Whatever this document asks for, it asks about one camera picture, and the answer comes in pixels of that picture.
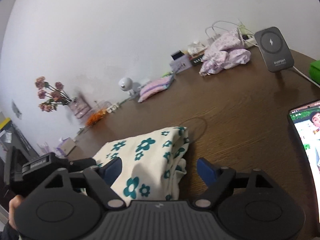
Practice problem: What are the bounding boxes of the purple knitted vase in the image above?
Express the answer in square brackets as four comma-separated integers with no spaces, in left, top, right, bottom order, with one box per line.
[68,95,92,119]

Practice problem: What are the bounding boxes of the white power strip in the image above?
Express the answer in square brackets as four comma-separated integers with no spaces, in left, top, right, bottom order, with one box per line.
[239,34,258,48]

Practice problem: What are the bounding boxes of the grey refrigerator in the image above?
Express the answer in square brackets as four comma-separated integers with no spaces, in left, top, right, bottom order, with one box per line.
[0,117,40,160]

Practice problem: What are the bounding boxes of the white round camera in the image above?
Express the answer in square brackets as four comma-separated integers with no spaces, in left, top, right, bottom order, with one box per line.
[118,77,141,101]

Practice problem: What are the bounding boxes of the small black box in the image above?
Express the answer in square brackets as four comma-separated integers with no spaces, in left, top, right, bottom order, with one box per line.
[171,50,185,61]

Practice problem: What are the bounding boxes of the white charger stand cable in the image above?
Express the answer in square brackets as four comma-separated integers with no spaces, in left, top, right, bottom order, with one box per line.
[292,66,320,89]

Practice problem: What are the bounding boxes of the smartphone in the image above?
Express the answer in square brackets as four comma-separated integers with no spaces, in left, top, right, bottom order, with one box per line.
[287,99,320,225]

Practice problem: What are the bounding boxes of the clear container of orange peels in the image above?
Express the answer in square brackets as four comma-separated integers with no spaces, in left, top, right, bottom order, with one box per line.
[85,100,112,127]

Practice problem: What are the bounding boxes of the person's left hand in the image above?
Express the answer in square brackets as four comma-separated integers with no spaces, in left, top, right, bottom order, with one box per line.
[9,194,25,230]

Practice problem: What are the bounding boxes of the grey wireless charger stand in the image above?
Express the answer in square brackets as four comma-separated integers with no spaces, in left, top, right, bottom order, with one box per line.
[254,26,295,73]

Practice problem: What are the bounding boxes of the purple white tissue box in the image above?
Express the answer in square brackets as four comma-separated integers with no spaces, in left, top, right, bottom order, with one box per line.
[57,137,77,158]

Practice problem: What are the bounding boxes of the dark tissue box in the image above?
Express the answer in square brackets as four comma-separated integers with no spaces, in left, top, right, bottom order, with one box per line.
[187,41,208,67]

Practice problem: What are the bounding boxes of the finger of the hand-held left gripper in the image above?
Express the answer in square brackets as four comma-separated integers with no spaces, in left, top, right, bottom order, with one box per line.
[67,157,98,173]

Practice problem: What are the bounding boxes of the cream garment teal flowers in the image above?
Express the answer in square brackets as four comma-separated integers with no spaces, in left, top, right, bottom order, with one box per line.
[92,126,190,202]

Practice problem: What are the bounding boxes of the bright green object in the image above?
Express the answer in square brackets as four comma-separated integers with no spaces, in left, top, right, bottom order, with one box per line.
[309,59,320,86]

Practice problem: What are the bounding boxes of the pink floral garment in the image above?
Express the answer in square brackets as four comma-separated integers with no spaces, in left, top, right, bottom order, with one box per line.
[199,28,252,77]

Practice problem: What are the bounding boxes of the pink blue garment purple trim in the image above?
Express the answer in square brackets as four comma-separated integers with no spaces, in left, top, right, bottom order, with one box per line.
[137,74,175,103]

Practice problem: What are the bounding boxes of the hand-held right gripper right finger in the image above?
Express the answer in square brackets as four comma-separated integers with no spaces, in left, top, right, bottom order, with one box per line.
[195,157,274,208]

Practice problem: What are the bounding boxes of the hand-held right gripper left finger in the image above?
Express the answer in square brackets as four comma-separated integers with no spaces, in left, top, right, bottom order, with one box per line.
[44,158,125,208]

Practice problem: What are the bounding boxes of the dried pink flowers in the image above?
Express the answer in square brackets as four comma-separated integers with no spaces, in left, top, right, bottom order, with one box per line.
[34,76,73,113]

